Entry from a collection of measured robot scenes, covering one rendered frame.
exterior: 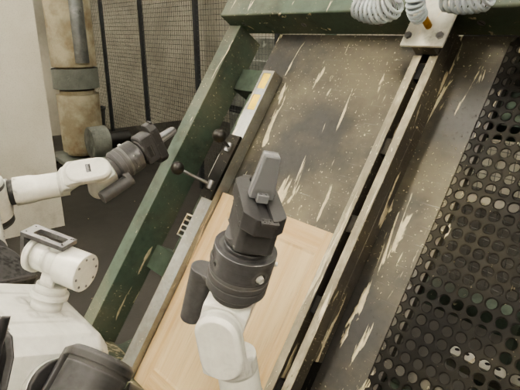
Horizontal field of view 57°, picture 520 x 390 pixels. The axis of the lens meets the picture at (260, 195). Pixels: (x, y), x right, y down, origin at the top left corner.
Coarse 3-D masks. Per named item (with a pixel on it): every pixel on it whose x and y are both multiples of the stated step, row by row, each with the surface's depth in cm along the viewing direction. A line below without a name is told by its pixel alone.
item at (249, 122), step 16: (272, 80) 139; (272, 96) 140; (256, 112) 138; (240, 128) 138; (256, 128) 139; (240, 144) 136; (240, 160) 138; (224, 176) 135; (224, 192) 137; (208, 208) 134; (192, 224) 135; (192, 240) 133; (176, 256) 134; (176, 272) 132; (160, 288) 134; (160, 304) 131; (144, 320) 133; (160, 320) 132; (144, 336) 130; (128, 352) 132; (144, 352) 130
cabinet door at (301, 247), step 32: (224, 224) 131; (288, 224) 117; (192, 256) 134; (288, 256) 114; (320, 256) 108; (288, 288) 110; (256, 320) 113; (288, 320) 107; (160, 352) 127; (192, 352) 121; (256, 352) 109; (160, 384) 123; (192, 384) 117
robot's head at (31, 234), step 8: (24, 232) 79; (32, 232) 80; (40, 232) 82; (48, 232) 81; (56, 232) 81; (24, 240) 80; (32, 240) 79; (40, 240) 78; (48, 240) 79; (64, 240) 80; (72, 240) 80; (24, 248) 79; (56, 248) 78; (64, 248) 78
